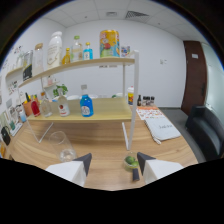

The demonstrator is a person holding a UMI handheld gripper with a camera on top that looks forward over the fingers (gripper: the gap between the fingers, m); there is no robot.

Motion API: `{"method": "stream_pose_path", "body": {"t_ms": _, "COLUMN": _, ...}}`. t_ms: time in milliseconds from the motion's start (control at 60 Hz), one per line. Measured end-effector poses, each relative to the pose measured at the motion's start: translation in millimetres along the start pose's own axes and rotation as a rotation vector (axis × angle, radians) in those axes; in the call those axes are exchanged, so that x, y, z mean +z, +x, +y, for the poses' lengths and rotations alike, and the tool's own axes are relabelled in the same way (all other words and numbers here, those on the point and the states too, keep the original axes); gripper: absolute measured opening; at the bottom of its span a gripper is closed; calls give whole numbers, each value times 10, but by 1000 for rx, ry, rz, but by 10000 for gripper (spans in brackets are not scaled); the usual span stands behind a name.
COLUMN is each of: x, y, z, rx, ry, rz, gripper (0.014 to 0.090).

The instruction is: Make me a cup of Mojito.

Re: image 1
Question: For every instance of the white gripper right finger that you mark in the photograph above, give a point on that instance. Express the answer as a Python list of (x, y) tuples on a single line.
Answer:
[(155, 169)]

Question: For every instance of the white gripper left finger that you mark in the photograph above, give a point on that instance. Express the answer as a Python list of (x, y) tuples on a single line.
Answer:
[(75, 170)]

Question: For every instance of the small jar with limes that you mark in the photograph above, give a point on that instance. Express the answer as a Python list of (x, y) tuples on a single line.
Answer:
[(130, 161)]

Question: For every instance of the clear drinking glass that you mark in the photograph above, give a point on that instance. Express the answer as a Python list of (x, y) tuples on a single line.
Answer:
[(63, 148)]

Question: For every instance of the white booklet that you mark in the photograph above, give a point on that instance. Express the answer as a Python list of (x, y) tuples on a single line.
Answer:
[(163, 130)]

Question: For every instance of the orange patterned mat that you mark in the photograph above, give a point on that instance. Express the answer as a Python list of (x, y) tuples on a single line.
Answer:
[(150, 113)]

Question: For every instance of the black armchair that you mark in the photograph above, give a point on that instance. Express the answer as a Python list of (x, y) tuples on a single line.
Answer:
[(206, 131)]

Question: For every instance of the blue liquid bottle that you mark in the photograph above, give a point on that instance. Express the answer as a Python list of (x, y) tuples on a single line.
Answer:
[(86, 106)]

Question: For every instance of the small dark spice jar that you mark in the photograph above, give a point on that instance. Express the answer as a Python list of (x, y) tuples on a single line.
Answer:
[(144, 101), (152, 101), (148, 101)]

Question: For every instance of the clear bottle orange cap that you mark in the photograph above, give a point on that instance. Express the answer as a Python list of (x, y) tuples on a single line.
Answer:
[(46, 108)]

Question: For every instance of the dark sauce bottle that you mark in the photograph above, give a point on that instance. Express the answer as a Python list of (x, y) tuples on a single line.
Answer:
[(139, 101)]

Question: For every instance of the two-tier wooden shelf rack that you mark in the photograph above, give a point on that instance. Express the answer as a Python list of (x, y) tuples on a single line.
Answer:
[(106, 106)]

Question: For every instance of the red liquid bottle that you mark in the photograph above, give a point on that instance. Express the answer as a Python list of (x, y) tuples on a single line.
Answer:
[(35, 108)]

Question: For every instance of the pale blue plastic bottle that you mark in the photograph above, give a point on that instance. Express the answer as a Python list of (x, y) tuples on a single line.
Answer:
[(22, 117)]

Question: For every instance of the black kettle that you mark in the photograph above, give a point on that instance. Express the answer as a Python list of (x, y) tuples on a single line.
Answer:
[(5, 136)]

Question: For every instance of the orange storage basket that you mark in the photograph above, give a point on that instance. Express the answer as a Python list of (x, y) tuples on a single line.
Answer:
[(27, 108)]

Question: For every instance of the green potted plant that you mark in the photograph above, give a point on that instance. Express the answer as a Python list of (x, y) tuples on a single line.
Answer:
[(60, 90)]

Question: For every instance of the brown door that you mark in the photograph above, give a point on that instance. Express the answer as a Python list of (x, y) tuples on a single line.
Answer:
[(194, 76)]

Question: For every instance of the tall glass jar cork lid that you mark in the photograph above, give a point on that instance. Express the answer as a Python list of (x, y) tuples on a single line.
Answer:
[(38, 61)]

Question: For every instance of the small blue bottle yellow cap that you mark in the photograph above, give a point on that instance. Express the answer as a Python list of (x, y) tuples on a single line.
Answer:
[(88, 53)]

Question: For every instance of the clear bottle green cap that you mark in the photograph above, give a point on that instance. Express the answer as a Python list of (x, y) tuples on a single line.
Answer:
[(77, 51)]

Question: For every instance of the large white milk bottle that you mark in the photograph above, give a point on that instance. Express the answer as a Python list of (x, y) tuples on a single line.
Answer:
[(54, 51)]

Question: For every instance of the yellow colourful drink can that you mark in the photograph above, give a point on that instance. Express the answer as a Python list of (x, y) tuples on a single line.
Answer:
[(109, 43)]

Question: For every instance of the slatted ceiling air vent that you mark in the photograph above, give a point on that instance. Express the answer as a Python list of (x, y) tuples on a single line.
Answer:
[(137, 14)]

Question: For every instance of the small square ceiling vent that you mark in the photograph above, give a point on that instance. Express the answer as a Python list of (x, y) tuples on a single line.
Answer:
[(111, 13)]

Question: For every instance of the small colourful wall print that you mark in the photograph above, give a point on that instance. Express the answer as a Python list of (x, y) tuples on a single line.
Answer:
[(12, 86)]

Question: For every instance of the wooden wall shelf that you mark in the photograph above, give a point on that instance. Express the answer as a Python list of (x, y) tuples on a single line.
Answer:
[(15, 71)]

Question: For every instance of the multicoloured wall poster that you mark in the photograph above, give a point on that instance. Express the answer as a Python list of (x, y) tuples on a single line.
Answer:
[(125, 51)]

